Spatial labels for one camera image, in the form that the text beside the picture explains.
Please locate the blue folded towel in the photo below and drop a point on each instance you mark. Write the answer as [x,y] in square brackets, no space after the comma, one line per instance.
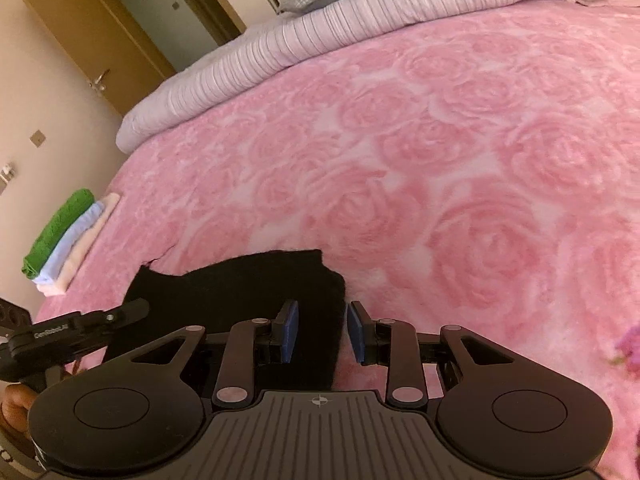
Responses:
[75,240]

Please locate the green folded towel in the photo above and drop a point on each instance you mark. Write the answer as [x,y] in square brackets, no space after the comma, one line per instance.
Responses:
[55,232]

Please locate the square wall switch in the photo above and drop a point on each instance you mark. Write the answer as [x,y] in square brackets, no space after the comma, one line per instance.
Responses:
[37,138]

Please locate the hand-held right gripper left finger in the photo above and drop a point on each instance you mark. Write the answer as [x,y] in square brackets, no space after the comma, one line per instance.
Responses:
[290,332]

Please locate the pink floral blanket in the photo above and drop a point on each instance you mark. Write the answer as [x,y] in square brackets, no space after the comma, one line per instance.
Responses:
[425,160]

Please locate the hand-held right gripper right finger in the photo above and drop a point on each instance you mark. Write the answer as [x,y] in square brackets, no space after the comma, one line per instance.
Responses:
[356,332]

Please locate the cream folded towel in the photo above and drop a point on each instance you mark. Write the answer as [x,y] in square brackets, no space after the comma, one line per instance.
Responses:
[67,280]

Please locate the white wall socket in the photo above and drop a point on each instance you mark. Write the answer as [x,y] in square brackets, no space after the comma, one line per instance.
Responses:
[6,172]

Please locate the striped lilac quilt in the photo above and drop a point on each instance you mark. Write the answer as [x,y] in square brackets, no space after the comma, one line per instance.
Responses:
[300,35]

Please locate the wooden door frame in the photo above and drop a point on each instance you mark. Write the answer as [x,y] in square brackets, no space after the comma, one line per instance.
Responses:
[210,5]

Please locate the brown wooden door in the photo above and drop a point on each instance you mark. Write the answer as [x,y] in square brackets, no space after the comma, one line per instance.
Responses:
[85,25]

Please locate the person's left hand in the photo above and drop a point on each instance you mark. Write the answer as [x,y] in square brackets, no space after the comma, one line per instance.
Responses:
[15,405]

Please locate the black buttoned cardigan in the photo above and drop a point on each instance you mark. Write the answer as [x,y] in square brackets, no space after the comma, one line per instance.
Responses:
[225,290]

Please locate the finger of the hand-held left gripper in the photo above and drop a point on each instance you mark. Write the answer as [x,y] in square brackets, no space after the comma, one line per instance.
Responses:
[117,316]

